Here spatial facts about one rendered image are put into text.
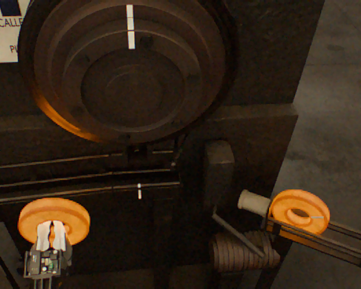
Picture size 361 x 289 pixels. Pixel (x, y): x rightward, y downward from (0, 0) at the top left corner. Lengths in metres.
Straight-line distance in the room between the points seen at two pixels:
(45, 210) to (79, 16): 0.41
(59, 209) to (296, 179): 1.55
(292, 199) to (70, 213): 0.58
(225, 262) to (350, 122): 1.67
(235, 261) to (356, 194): 1.16
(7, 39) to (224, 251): 0.84
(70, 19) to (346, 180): 1.84
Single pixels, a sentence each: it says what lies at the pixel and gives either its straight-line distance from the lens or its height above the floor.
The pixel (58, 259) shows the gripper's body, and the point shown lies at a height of 0.85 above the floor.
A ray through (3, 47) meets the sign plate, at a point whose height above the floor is 1.10.
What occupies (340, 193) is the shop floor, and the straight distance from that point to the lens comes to 2.22.
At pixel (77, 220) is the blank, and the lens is 0.90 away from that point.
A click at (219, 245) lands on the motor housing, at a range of 1.23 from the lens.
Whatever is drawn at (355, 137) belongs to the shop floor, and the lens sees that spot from 2.58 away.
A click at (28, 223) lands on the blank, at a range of 0.92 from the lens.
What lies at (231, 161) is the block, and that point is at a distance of 1.09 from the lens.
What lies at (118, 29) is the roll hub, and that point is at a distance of 0.70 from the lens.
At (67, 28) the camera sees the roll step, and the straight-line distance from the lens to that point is 0.76.
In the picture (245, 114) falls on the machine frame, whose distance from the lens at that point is 1.13.
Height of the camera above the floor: 1.59
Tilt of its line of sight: 46 degrees down
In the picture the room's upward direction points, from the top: 4 degrees clockwise
